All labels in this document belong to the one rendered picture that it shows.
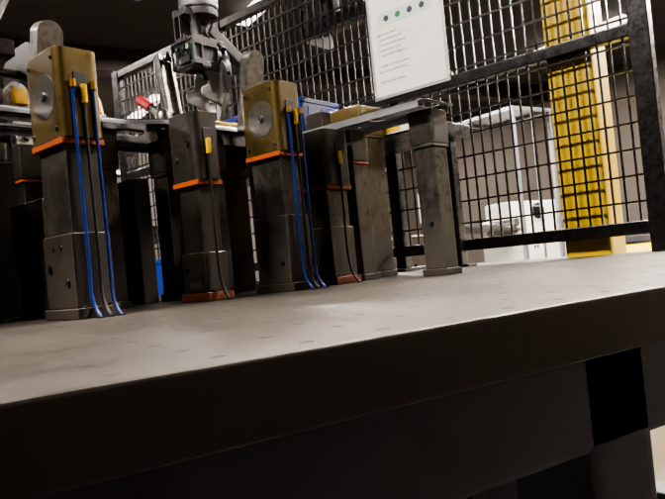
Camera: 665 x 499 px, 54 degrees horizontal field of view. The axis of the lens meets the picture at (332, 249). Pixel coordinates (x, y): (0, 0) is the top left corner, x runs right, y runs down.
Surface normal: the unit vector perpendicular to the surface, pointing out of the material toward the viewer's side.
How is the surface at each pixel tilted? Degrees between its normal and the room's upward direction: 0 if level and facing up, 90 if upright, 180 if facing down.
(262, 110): 90
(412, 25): 90
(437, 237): 90
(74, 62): 90
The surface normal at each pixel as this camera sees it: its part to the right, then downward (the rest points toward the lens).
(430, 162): -0.66, 0.05
